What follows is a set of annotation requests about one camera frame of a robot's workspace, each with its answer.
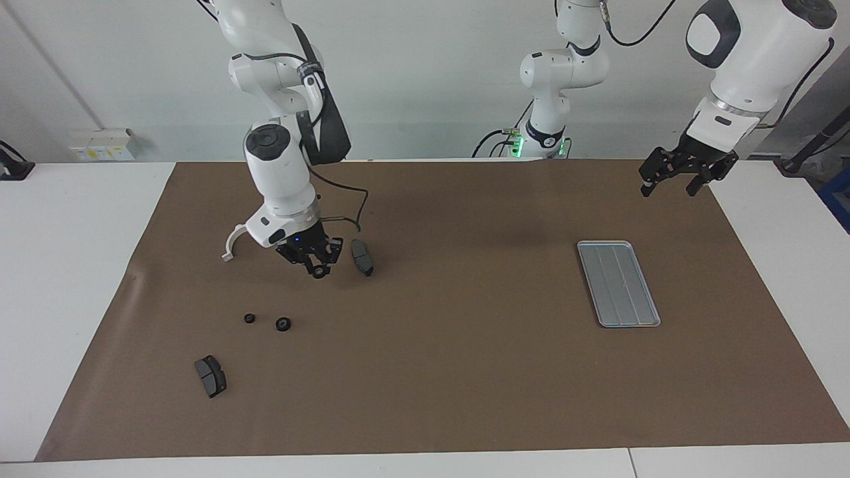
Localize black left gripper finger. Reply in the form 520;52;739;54
639;149;677;197
686;153;739;197

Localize silver metal tray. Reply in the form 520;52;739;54
576;240;662;329

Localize long grey brake pad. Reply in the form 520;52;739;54
351;239;375;277

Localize black stand pole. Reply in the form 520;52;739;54
777;106;850;177

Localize blue crate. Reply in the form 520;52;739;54
818;166;850;234

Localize short grey brake pad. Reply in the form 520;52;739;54
194;355;227;399

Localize brown paper table mat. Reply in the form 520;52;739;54
35;158;850;462

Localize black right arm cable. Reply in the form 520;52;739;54
307;163;370;234

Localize white curved plastic bracket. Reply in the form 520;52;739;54
221;224;252;262

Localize black left base cables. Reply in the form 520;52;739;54
471;100;535;159

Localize white wall socket box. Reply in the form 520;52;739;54
70;128;141;162

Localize black clamp mount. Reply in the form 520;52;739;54
0;141;35;181

